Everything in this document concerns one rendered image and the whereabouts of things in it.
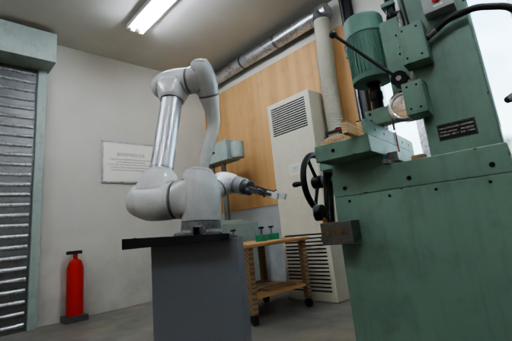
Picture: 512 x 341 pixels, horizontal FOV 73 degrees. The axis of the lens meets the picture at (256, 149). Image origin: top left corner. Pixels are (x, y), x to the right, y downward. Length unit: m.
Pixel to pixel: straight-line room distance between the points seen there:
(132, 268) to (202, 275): 2.78
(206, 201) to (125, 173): 2.75
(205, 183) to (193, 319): 0.47
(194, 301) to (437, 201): 0.86
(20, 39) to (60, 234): 1.81
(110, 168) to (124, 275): 1.11
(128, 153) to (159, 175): 2.64
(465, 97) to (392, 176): 0.37
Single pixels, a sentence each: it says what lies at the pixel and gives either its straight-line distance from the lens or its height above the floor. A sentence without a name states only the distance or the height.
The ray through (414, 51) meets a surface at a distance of 1.41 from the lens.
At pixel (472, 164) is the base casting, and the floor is 0.75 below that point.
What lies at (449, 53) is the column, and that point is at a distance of 1.47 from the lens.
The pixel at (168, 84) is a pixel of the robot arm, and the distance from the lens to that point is 1.72.
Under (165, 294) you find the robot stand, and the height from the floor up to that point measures 0.44.
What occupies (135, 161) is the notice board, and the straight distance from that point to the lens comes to 4.10.
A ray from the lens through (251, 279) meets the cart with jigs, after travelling 2.49.
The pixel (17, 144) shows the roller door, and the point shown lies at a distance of 3.78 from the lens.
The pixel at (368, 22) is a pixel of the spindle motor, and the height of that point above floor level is 1.44.
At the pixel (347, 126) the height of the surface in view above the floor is 0.92.
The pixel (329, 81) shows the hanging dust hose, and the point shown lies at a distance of 3.20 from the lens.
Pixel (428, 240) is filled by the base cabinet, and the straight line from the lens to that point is 1.29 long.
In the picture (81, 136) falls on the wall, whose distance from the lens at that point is 3.98.
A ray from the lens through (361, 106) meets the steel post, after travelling 3.08.
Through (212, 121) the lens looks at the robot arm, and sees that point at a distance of 1.73.
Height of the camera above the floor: 0.62
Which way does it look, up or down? 13 degrees up
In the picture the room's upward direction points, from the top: 6 degrees counter-clockwise
